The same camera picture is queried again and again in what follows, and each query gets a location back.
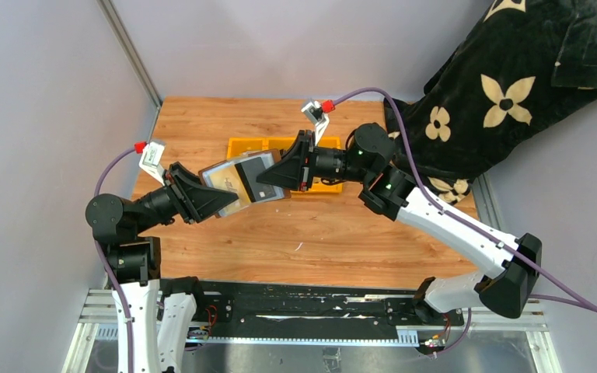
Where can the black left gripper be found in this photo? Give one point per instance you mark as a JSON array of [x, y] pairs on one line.
[[180, 193]]

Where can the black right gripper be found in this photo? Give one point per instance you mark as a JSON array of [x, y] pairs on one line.
[[305, 162]]

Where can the gold credit card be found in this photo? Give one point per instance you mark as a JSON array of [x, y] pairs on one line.
[[227, 178]]

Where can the brown leather card holder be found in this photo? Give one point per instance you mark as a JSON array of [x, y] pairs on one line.
[[239, 175]]

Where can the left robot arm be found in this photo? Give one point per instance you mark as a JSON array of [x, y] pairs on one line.
[[154, 318]]

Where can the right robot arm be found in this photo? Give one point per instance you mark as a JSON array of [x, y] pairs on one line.
[[503, 280]]

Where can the yellow compartment tray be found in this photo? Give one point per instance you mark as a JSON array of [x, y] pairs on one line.
[[328, 163]]

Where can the black floral blanket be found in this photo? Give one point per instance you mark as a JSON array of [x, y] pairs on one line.
[[525, 66]]

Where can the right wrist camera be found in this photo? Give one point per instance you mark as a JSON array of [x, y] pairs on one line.
[[315, 112]]

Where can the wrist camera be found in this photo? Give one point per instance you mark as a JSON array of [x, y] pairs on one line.
[[315, 112], [151, 160]]

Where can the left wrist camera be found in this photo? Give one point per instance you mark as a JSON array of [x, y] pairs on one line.
[[151, 160]]

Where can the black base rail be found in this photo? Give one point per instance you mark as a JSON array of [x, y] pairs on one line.
[[257, 313]]

